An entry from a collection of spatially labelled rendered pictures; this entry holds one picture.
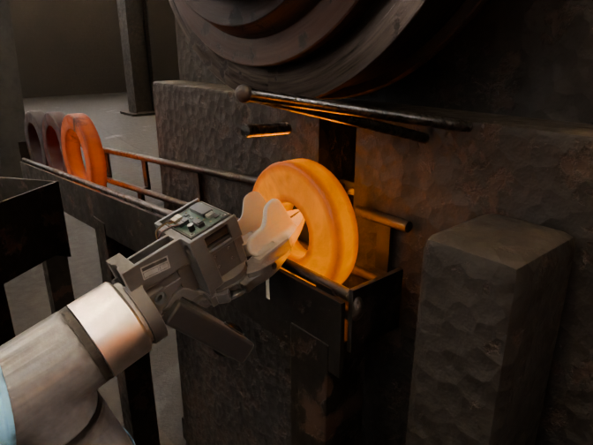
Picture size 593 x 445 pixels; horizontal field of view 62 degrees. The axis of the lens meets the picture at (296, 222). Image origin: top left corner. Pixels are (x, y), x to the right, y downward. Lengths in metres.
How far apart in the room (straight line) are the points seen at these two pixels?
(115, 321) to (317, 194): 0.23
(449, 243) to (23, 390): 0.34
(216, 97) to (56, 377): 0.48
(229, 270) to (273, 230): 0.06
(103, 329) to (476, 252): 0.30
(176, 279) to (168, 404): 1.04
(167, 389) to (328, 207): 1.13
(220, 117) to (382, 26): 0.42
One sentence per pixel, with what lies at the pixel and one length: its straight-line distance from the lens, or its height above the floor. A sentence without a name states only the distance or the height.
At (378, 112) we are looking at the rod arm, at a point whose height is 0.88.
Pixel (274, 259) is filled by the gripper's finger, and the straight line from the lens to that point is 0.50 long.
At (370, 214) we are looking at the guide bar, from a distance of 0.54.
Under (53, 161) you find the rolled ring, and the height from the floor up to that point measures 0.65.
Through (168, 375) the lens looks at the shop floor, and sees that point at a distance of 1.60.
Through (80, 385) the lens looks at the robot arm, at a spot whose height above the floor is 0.68.
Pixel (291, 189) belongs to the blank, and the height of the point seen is 0.79.
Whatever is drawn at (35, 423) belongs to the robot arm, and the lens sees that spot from 0.46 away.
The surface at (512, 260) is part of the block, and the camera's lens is 0.36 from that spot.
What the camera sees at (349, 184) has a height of 0.77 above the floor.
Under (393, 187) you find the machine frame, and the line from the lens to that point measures 0.53.
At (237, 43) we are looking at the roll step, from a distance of 0.51.
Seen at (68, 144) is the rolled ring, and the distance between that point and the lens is 1.24.
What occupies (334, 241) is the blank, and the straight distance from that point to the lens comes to 0.50.
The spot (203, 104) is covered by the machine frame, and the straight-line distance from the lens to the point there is 0.81.
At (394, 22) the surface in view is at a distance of 0.39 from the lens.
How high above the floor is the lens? 0.93
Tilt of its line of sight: 20 degrees down
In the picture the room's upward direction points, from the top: straight up
